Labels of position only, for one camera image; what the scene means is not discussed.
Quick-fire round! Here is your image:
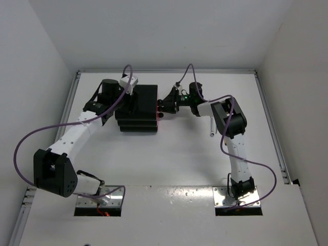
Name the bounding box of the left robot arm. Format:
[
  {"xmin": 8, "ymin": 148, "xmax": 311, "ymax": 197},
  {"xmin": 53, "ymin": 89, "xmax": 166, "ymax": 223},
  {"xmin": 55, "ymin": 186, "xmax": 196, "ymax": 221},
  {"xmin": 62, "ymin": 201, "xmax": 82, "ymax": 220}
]
[{"xmin": 33, "ymin": 75, "xmax": 138, "ymax": 198}]

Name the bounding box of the pink bottom drawer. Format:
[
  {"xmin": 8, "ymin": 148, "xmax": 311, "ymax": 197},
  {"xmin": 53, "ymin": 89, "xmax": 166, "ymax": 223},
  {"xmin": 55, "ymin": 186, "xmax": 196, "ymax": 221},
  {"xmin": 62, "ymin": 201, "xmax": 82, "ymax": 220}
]
[{"xmin": 156, "ymin": 112, "xmax": 164, "ymax": 128}]

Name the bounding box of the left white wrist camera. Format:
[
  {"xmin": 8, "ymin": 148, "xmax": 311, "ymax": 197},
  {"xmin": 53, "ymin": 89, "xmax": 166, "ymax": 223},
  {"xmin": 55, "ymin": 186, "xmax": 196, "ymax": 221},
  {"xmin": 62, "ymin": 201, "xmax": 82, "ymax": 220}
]
[{"xmin": 119, "ymin": 75, "xmax": 138, "ymax": 95}]

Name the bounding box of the pink top drawer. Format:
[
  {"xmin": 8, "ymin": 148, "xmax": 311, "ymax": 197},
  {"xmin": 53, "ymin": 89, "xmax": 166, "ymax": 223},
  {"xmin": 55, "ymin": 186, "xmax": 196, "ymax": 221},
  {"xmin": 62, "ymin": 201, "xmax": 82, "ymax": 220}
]
[{"xmin": 157, "ymin": 99, "xmax": 163, "ymax": 107}]

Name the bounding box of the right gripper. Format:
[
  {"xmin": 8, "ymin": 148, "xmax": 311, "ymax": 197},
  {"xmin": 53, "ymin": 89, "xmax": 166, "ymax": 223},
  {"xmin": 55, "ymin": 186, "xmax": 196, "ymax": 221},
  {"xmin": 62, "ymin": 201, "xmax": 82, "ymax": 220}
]
[{"xmin": 158, "ymin": 88, "xmax": 194, "ymax": 114}]

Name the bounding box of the pink drawer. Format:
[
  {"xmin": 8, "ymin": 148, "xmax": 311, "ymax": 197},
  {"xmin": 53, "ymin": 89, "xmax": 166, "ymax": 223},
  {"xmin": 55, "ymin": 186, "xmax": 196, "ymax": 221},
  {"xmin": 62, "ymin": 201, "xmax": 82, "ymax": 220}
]
[
  {"xmin": 156, "ymin": 112, "xmax": 164, "ymax": 128},
  {"xmin": 157, "ymin": 99, "xmax": 163, "ymax": 107},
  {"xmin": 156, "ymin": 106, "xmax": 163, "ymax": 112}
]

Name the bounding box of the black drawer cabinet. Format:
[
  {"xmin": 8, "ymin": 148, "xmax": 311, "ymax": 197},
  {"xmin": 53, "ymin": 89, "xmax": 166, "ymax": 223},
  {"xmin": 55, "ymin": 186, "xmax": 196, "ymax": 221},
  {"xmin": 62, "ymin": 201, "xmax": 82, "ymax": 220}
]
[{"xmin": 115, "ymin": 85, "xmax": 158, "ymax": 133}]

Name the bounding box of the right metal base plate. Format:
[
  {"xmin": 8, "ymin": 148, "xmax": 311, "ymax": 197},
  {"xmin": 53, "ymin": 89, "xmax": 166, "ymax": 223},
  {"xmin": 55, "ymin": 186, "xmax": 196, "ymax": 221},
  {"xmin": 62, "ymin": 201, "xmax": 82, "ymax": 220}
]
[{"xmin": 213, "ymin": 187, "xmax": 261, "ymax": 208}]

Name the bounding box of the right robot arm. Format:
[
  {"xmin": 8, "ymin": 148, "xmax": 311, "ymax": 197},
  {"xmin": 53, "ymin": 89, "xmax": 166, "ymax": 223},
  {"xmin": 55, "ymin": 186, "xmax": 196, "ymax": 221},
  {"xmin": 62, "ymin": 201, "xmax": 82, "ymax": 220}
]
[{"xmin": 157, "ymin": 82, "xmax": 255, "ymax": 199}]

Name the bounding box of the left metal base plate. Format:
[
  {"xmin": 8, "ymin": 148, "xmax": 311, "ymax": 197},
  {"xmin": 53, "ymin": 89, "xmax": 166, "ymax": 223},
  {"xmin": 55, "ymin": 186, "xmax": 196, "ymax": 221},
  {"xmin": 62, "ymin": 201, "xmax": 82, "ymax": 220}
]
[{"xmin": 76, "ymin": 186, "xmax": 126, "ymax": 209}]

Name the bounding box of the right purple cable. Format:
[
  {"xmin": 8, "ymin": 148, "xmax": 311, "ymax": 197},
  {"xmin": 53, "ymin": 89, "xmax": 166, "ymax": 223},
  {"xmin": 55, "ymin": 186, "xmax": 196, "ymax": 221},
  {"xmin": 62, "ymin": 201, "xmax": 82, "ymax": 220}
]
[{"xmin": 178, "ymin": 64, "xmax": 277, "ymax": 211}]

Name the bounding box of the silver ratchet wrench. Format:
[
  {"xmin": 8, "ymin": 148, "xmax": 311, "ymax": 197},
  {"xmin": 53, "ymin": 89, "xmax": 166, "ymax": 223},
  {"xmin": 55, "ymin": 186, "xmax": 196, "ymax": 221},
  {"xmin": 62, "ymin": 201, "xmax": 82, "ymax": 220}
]
[{"xmin": 210, "ymin": 116, "xmax": 217, "ymax": 137}]

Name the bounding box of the metal base plate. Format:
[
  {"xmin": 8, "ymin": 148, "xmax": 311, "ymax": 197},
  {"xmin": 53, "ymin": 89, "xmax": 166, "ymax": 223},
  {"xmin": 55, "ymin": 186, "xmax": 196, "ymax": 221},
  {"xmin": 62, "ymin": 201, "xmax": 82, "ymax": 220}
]
[
  {"xmin": 213, "ymin": 187, "xmax": 261, "ymax": 208},
  {"xmin": 76, "ymin": 186, "xmax": 126, "ymax": 209}
]

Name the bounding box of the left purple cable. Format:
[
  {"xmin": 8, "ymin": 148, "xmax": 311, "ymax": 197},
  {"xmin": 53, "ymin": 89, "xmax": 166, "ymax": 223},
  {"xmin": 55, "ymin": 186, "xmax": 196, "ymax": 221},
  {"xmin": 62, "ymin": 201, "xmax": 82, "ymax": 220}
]
[{"xmin": 13, "ymin": 65, "xmax": 126, "ymax": 200}]

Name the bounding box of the purple cable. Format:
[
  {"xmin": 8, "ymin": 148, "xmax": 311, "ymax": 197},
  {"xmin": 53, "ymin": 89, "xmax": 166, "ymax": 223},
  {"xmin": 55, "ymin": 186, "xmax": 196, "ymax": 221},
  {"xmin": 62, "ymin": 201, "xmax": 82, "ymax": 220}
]
[
  {"xmin": 178, "ymin": 64, "xmax": 277, "ymax": 211},
  {"xmin": 13, "ymin": 65, "xmax": 126, "ymax": 200}
]

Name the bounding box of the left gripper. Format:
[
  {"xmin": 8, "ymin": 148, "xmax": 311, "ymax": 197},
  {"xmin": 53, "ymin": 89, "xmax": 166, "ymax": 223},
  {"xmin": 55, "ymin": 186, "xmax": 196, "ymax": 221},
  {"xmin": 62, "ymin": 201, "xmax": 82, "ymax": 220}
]
[{"xmin": 110, "ymin": 84, "xmax": 138, "ymax": 115}]

